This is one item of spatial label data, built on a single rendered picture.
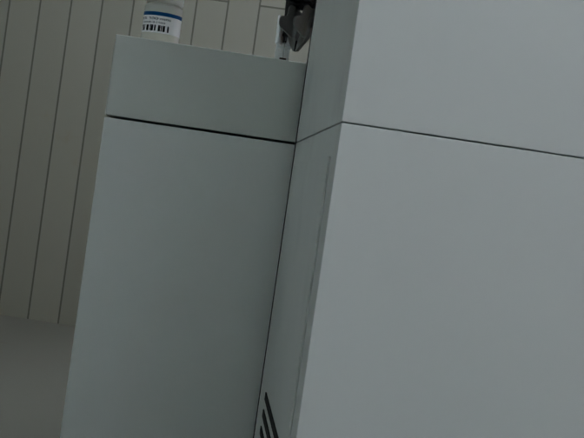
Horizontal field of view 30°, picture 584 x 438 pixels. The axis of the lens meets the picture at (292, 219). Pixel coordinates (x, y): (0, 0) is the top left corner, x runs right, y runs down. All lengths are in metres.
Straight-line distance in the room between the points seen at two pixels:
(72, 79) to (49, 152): 0.34
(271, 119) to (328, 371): 0.78
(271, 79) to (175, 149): 0.22
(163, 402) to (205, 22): 3.09
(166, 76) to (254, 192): 0.26
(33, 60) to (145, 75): 3.10
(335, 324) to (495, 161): 0.27
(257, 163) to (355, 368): 0.75
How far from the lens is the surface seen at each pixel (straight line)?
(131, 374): 2.01
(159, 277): 1.98
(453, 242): 1.31
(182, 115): 1.98
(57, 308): 5.01
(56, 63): 5.03
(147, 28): 2.04
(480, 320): 1.32
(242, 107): 1.98
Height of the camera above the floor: 0.73
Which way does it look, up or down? 1 degrees down
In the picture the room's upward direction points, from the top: 8 degrees clockwise
